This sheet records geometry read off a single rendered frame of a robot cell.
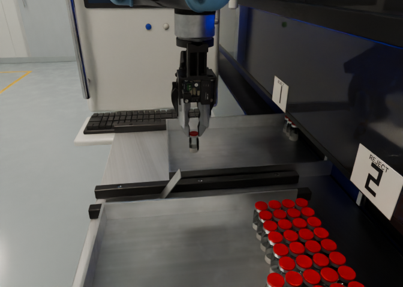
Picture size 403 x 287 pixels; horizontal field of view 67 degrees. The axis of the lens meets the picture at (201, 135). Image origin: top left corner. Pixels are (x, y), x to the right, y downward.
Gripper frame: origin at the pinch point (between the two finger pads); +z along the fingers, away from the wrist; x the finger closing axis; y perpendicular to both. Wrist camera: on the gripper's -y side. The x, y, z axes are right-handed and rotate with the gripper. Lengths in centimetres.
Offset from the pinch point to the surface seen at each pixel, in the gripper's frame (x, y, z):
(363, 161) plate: 19.8, 29.2, -8.2
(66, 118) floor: -105, -242, 97
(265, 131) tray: 21.1, -11.1, 6.7
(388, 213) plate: 19.8, 35.7, -4.8
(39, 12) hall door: -201, -504, 18
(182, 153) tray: -2.4, -1.9, 7.0
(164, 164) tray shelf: -6.9, 2.1, 7.3
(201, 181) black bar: 0.3, 12.7, 5.2
